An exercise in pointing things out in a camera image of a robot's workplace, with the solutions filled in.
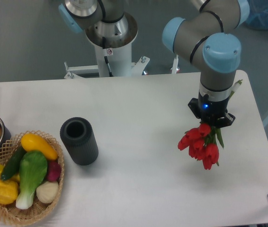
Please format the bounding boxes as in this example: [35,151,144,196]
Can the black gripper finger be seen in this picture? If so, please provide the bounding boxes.
[188,98,201,118]
[215,113,235,128]

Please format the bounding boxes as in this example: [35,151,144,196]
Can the yellow bell pepper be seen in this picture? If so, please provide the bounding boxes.
[0,180,18,205]

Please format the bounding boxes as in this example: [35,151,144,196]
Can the purple radish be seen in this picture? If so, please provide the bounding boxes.
[46,161,62,182]

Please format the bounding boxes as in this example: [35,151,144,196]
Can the dark grey ribbed vase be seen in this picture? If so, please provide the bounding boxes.
[60,117,98,166]

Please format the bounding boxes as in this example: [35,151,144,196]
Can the yellow squash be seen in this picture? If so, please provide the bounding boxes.
[20,133,58,161]

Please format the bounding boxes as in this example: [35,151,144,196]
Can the red tulip bouquet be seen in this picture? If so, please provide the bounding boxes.
[177,79,243,170]

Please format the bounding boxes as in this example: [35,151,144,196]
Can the woven wicker basket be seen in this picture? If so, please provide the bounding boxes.
[0,131,65,227]

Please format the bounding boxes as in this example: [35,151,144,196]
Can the green bok choy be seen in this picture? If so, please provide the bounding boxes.
[16,151,47,210]

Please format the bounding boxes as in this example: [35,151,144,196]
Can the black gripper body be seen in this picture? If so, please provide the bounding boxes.
[198,94,229,127]

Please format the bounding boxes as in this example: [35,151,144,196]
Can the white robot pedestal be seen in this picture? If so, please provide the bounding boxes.
[64,12,150,79]

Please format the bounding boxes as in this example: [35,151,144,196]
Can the green cucumber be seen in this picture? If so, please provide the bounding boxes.
[0,146,27,181]

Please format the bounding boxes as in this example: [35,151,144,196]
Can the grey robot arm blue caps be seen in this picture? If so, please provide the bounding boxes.
[58,0,250,128]

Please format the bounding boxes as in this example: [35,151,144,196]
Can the white garlic bulb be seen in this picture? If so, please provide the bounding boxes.
[36,181,59,204]

